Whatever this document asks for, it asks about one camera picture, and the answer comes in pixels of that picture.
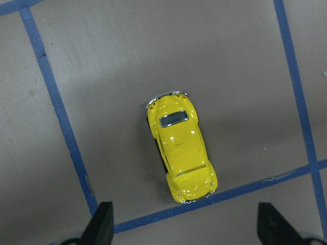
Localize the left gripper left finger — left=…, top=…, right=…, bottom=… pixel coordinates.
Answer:
left=78, top=202, right=114, bottom=244

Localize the yellow toy beetle car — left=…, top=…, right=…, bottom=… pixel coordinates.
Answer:
left=147, top=91, right=219, bottom=203

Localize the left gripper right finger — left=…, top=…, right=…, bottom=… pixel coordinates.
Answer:
left=256, top=202, right=303, bottom=244

